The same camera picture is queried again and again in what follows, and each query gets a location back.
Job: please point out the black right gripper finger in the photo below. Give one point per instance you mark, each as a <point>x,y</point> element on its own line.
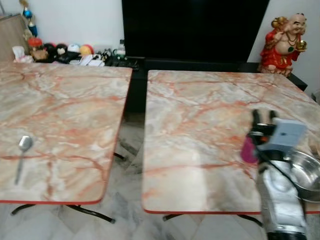
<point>273,117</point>
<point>257,120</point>

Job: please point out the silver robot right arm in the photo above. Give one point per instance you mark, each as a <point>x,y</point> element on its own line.
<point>277,200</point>

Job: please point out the pink plastic object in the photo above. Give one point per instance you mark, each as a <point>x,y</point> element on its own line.
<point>248,151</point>

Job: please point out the stainless steel bowl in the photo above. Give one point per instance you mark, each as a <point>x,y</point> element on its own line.
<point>306,172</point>

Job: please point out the red laughing Buddha statue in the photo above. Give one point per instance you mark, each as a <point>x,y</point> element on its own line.
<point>282,50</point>

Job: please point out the black metal table base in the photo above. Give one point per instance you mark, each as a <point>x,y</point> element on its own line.
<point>250,218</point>
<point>85,212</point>

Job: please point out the black flat screen television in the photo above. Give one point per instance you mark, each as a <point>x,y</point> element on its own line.
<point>195,27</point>

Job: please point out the small clear bottle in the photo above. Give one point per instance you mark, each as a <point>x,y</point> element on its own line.
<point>121,48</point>

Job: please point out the white papers pile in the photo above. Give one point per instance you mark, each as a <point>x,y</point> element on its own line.
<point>89,60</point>

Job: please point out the orange and yellow ball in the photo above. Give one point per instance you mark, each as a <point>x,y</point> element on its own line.
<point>86,49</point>

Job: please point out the white and blue ball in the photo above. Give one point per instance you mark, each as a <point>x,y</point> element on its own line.
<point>73,47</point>

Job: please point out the black round ornament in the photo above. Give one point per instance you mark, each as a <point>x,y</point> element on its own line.
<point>61,48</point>
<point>49,50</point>

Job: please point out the metal spoon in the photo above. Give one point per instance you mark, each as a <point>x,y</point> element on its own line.
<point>25,143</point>

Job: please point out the red capped figurine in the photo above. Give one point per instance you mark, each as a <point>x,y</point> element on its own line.
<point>35,47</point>

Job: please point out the white tissue pack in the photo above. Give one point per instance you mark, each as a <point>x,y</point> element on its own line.
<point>19,53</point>

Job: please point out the blue and gold trophy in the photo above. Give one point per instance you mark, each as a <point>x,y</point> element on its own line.
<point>29,17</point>

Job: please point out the light wooden cabinet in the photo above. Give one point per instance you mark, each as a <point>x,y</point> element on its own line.
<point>11,37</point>

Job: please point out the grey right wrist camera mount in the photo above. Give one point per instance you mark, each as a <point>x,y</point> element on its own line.
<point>285,134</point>

